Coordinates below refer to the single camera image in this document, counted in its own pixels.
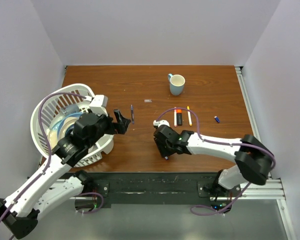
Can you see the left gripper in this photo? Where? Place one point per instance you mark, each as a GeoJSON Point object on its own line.
{"type": "Point", "coordinates": [122, 122]}

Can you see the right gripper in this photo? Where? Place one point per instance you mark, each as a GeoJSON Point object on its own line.
{"type": "Point", "coordinates": [164, 152]}

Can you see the purple pen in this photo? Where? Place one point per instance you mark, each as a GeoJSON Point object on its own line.
{"type": "Point", "coordinates": [132, 114]}

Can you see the black orange highlighter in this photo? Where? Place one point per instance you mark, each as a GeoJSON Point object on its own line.
{"type": "Point", "coordinates": [179, 118]}

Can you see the white pink-tip pen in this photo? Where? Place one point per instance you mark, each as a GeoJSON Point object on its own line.
{"type": "Point", "coordinates": [175, 117]}

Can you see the white yellow pen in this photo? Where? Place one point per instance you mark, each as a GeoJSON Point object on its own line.
{"type": "Point", "coordinates": [189, 116]}

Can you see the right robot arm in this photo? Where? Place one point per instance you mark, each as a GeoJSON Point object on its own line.
{"type": "Point", "coordinates": [253, 161]}

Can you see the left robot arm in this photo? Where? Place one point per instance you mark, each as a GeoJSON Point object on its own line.
{"type": "Point", "coordinates": [21, 211]}

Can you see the small grey clip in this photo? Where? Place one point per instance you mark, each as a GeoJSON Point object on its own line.
{"type": "Point", "coordinates": [148, 101]}

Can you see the grey object in basket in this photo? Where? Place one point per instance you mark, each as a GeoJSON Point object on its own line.
{"type": "Point", "coordinates": [70, 109]}

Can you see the stacked plates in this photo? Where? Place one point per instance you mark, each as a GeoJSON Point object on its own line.
{"type": "Point", "coordinates": [62, 128]}

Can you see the light blue mug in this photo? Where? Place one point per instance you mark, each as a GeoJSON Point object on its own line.
{"type": "Point", "coordinates": [176, 83]}

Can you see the white laundry basket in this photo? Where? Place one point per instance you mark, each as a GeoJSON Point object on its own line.
{"type": "Point", "coordinates": [42, 120]}

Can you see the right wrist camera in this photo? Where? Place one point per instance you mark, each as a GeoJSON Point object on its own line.
{"type": "Point", "coordinates": [158, 123]}

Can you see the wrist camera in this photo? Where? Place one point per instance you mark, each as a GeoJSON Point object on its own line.
{"type": "Point", "coordinates": [98, 104]}
{"type": "Point", "coordinates": [158, 123]}

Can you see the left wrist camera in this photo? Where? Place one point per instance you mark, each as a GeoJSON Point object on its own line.
{"type": "Point", "coordinates": [98, 104]}

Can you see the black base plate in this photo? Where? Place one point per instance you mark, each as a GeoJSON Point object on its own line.
{"type": "Point", "coordinates": [155, 188]}

